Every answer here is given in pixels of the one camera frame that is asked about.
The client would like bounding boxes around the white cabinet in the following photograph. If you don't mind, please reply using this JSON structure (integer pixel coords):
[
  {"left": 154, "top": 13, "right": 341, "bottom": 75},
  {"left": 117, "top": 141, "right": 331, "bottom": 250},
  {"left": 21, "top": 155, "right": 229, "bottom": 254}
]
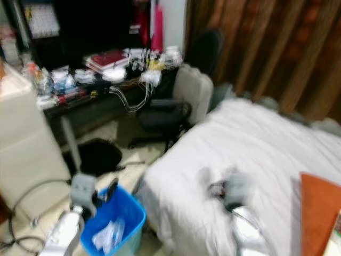
[{"left": 0, "top": 64, "right": 73, "bottom": 215}]

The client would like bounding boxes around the dark cluttered desk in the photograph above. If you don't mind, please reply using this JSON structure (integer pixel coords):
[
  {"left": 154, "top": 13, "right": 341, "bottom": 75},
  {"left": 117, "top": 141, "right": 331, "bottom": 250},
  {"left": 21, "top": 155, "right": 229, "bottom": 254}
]
[{"left": 44, "top": 63, "right": 184, "bottom": 177}]

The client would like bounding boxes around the white power adapter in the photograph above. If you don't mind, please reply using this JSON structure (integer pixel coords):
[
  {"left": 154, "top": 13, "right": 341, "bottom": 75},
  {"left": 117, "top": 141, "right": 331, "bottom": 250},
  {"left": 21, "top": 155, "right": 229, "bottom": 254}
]
[{"left": 141, "top": 69, "right": 162, "bottom": 89}]

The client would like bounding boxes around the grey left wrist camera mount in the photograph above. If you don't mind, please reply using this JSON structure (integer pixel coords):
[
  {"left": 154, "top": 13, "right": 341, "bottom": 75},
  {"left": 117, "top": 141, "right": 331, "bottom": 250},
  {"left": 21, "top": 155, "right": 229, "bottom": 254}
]
[{"left": 70, "top": 173, "right": 98, "bottom": 210}]

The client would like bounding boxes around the black bag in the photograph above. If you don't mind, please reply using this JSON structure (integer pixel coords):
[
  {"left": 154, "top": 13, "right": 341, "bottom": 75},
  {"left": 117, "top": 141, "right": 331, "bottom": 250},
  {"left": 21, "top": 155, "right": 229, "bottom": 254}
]
[{"left": 77, "top": 138, "right": 124, "bottom": 175}]

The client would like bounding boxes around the red book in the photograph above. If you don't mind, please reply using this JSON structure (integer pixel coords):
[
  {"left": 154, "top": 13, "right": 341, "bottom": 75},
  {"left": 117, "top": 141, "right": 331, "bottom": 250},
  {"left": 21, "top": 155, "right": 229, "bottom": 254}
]
[{"left": 87, "top": 49, "right": 129, "bottom": 73}]

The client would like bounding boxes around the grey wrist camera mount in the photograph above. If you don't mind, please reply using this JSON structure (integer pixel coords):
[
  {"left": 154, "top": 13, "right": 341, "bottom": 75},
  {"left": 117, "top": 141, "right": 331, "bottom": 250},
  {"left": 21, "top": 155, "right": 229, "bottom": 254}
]
[
  {"left": 70, "top": 173, "right": 98, "bottom": 210},
  {"left": 223, "top": 170, "right": 252, "bottom": 210}
]

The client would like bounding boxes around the bed with white sheet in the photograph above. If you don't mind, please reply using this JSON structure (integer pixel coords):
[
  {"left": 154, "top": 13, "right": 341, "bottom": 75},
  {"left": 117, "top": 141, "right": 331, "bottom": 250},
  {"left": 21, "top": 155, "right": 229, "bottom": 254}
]
[{"left": 135, "top": 98, "right": 341, "bottom": 256}]

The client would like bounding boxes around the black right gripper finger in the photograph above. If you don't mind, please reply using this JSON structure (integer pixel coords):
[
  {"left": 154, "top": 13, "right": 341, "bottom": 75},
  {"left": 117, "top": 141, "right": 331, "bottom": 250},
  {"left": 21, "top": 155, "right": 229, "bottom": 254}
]
[{"left": 197, "top": 166, "right": 214, "bottom": 194}]

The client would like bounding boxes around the beige chair cushion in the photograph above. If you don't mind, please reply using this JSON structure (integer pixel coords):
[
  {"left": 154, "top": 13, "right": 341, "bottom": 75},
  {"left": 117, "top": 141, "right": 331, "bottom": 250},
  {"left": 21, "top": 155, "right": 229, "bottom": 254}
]
[{"left": 173, "top": 63, "right": 214, "bottom": 125}]

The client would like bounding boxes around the wall calendar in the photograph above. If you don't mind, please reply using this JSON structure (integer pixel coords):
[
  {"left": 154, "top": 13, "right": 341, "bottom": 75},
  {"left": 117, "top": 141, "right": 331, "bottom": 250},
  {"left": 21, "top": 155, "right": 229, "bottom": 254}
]
[{"left": 26, "top": 4, "right": 61, "bottom": 39}]

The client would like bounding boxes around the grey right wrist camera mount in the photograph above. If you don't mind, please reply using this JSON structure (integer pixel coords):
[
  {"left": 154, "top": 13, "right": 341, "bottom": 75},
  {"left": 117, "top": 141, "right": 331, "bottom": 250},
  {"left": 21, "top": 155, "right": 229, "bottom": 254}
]
[{"left": 223, "top": 170, "right": 252, "bottom": 210}]

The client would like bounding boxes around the white crumpled plastic waste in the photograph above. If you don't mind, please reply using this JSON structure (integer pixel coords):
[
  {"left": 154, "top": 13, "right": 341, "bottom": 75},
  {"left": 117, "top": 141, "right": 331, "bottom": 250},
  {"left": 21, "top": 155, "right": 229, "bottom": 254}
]
[{"left": 91, "top": 220, "right": 126, "bottom": 252}]

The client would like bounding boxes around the blue plastic bin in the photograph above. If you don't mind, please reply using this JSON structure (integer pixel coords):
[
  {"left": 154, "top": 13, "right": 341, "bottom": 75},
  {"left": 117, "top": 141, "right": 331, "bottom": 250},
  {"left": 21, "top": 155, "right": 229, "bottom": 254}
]
[{"left": 79, "top": 184, "right": 148, "bottom": 256}]

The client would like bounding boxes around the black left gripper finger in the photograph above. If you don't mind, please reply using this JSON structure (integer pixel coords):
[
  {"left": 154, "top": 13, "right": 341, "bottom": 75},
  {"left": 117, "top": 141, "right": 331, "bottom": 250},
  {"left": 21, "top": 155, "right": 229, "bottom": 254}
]
[{"left": 105, "top": 178, "right": 119, "bottom": 204}]

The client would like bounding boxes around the white round dish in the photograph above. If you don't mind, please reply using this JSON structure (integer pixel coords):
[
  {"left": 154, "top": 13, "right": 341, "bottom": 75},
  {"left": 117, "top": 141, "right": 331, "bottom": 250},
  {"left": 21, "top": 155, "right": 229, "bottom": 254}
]
[{"left": 102, "top": 68, "right": 128, "bottom": 84}]

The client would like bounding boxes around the black floor cable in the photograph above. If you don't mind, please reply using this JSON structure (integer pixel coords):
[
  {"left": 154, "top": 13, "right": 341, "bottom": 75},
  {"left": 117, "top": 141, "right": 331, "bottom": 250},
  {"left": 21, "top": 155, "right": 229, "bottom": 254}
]
[{"left": 0, "top": 178, "right": 73, "bottom": 252}]

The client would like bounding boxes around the red hanging item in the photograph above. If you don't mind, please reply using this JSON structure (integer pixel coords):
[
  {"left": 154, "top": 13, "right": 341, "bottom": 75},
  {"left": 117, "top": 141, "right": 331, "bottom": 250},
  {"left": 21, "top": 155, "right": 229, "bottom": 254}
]
[{"left": 134, "top": 5, "right": 150, "bottom": 46}]

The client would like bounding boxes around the pink hanging bag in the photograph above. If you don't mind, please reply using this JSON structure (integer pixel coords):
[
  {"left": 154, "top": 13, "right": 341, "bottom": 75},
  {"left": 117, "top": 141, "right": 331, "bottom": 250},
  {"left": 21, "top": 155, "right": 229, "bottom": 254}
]
[{"left": 150, "top": 3, "right": 165, "bottom": 53}]

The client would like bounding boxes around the brown curtain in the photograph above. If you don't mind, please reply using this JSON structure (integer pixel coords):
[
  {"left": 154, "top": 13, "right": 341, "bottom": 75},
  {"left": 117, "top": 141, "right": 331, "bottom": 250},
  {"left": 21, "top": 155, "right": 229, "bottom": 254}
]
[{"left": 184, "top": 0, "right": 341, "bottom": 121}]

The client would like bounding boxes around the black office chair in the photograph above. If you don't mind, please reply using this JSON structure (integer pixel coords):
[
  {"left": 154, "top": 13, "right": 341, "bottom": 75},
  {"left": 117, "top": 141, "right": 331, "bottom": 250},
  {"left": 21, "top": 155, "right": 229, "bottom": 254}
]
[{"left": 127, "top": 28, "right": 225, "bottom": 153}]

